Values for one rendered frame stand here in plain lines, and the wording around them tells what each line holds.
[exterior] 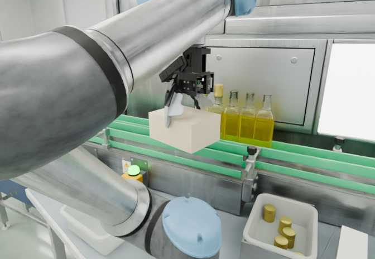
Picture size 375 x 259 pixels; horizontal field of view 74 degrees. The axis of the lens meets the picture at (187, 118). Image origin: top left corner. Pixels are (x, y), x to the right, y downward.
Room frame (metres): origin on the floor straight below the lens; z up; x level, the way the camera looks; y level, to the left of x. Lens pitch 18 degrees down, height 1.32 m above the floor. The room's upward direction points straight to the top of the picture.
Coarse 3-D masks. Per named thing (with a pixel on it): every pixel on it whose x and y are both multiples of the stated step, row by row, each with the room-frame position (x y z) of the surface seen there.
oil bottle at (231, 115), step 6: (228, 108) 0.85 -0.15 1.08; (234, 108) 0.84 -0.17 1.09; (240, 108) 0.86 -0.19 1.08; (228, 114) 0.85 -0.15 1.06; (234, 114) 0.84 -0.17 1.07; (228, 120) 0.85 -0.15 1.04; (234, 120) 0.84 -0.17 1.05; (228, 126) 0.85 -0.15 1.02; (234, 126) 0.84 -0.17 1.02; (228, 132) 0.84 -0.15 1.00; (234, 132) 0.83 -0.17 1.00; (228, 138) 0.84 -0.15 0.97; (234, 138) 0.83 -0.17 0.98
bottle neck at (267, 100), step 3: (264, 96) 0.81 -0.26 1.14; (267, 96) 0.80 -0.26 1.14; (270, 96) 0.80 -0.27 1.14; (264, 99) 0.81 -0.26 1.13; (267, 99) 0.80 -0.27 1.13; (270, 99) 0.80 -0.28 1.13; (264, 102) 0.81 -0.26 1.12; (267, 102) 0.80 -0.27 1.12; (270, 102) 0.81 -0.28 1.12; (264, 105) 0.81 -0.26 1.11; (267, 105) 0.80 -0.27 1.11; (270, 105) 0.81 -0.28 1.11; (264, 108) 0.81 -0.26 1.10; (267, 108) 0.80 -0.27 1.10; (270, 108) 0.81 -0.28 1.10
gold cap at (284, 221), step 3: (282, 216) 0.62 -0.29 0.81; (282, 219) 0.60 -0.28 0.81; (285, 219) 0.60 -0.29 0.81; (288, 219) 0.60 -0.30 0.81; (279, 222) 0.61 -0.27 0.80; (282, 222) 0.59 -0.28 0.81; (285, 222) 0.59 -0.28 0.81; (288, 222) 0.59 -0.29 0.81; (291, 222) 0.59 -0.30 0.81; (279, 225) 0.60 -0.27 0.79; (282, 225) 0.59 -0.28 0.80; (285, 225) 0.59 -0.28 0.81; (288, 225) 0.59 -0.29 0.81; (291, 225) 0.59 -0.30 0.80; (279, 228) 0.60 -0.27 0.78; (282, 228) 0.59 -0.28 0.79; (279, 231) 0.60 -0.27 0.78
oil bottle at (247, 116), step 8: (240, 112) 0.83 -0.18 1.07; (248, 112) 0.82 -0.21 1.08; (256, 112) 0.83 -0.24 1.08; (240, 120) 0.83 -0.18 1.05; (248, 120) 0.81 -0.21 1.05; (240, 128) 0.83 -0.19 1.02; (248, 128) 0.81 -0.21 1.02; (240, 136) 0.82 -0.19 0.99; (248, 136) 0.81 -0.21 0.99; (248, 144) 0.81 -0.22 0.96
